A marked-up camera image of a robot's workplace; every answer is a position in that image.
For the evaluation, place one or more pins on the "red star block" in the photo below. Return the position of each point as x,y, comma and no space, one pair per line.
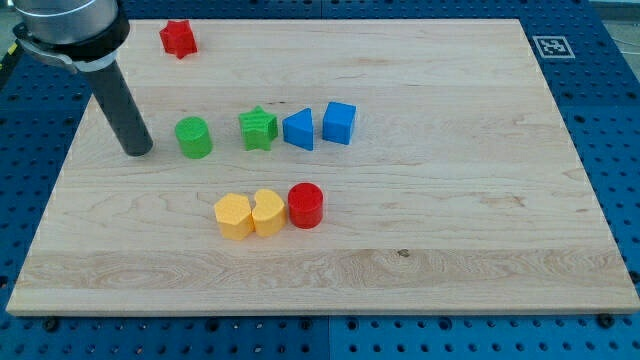
178,38

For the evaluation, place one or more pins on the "blue cube block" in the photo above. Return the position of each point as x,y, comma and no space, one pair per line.
338,122

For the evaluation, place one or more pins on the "wooden board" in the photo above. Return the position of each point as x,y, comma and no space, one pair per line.
461,191

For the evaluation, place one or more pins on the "green star block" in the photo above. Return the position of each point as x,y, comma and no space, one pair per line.
258,129

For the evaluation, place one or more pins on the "green cylinder block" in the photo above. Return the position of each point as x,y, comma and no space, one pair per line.
192,134

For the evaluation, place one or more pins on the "yellow heart block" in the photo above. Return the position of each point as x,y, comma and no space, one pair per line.
269,213

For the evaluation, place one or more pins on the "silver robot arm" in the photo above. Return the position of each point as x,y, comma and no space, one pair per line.
83,36

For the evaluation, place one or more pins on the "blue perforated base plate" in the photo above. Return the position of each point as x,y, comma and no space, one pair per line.
41,107

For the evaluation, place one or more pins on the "yellow hexagon block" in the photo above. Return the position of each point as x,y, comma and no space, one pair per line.
233,214

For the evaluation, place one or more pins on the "white fiducial marker tag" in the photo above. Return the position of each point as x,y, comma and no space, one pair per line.
553,47

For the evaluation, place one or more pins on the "red cylinder block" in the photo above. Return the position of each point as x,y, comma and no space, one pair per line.
305,202

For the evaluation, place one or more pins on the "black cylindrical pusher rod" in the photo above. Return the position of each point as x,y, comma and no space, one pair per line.
115,99

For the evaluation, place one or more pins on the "blue triangle block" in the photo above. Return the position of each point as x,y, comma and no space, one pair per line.
298,129

